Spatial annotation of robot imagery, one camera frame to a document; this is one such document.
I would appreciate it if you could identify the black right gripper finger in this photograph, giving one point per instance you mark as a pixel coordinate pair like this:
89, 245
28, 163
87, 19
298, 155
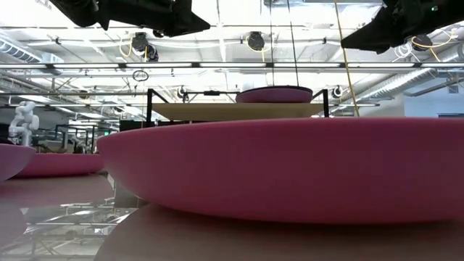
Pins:
377, 36

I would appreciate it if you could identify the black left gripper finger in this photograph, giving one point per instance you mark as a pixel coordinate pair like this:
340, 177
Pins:
163, 16

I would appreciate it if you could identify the purple plate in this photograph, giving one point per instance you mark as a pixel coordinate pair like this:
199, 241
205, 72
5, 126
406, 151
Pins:
14, 159
273, 97

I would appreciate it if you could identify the pink plate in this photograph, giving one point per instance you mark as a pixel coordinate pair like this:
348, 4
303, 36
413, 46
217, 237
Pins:
272, 170
61, 165

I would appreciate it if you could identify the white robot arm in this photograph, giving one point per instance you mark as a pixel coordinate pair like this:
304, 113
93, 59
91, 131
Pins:
23, 123

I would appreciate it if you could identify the long ceiling light bar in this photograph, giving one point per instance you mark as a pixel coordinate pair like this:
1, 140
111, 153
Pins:
232, 65

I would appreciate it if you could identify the silver ventilation duct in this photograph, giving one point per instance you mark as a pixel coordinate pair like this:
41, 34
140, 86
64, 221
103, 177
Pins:
21, 52
417, 78

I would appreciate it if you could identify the wooden shelf with black frame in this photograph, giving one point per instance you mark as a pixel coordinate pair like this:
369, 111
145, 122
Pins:
235, 111

